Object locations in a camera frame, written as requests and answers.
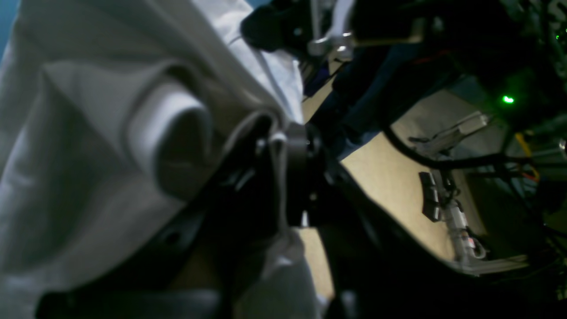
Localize teal table cloth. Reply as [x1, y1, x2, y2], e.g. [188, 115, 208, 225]
[0, 0, 20, 59]

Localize black cable bundle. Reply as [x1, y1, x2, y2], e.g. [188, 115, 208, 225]
[381, 66, 567, 249]

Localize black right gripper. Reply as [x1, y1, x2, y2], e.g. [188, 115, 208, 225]
[241, 0, 426, 58]

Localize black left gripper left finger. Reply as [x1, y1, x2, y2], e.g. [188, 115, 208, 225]
[35, 115, 281, 319]

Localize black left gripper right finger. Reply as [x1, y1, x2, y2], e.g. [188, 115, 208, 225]
[286, 123, 566, 319]

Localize white T-shirt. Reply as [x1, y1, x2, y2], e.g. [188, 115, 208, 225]
[1, 0, 322, 319]

